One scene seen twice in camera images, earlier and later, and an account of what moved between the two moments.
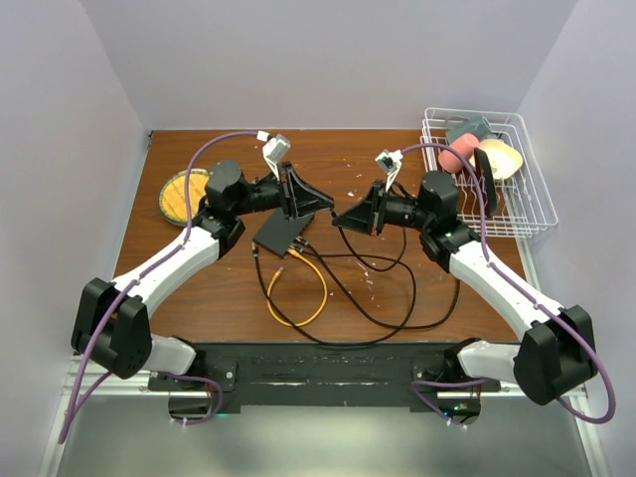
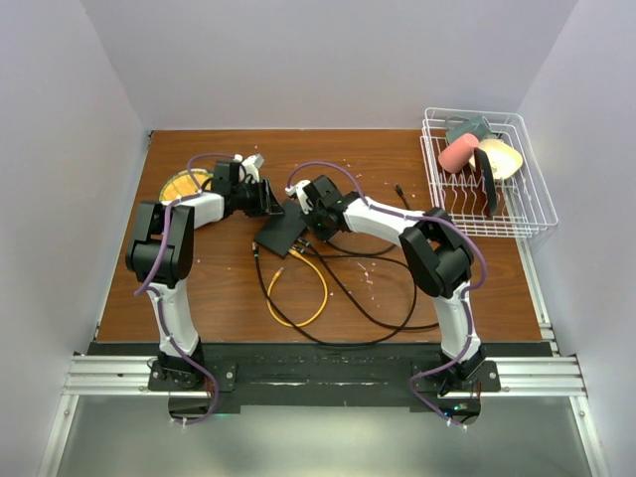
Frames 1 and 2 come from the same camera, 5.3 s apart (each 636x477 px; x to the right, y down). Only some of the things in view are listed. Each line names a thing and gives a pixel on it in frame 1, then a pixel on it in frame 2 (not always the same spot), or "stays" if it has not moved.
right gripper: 365,216 → 324,236
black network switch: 279,234 stays
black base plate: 327,375 stays
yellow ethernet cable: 295,253 stays
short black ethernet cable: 358,257 → 398,190
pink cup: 450,162 stays
